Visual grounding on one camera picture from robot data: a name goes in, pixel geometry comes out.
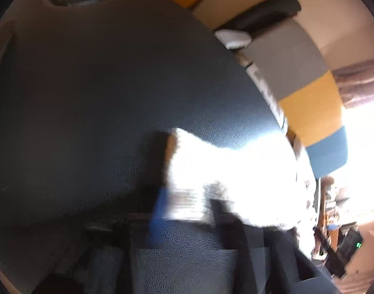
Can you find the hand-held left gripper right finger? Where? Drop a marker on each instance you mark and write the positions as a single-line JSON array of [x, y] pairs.
[[236, 235]]

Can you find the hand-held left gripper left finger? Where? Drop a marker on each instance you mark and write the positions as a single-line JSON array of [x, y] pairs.
[[159, 214]]

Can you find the white knit sweater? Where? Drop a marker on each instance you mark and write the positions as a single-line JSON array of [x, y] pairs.
[[236, 174]]

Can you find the patterned beige curtain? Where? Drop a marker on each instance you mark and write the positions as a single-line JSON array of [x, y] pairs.
[[358, 82]]

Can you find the grey yellow blue sofa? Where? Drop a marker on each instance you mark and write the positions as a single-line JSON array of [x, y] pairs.
[[297, 67]]

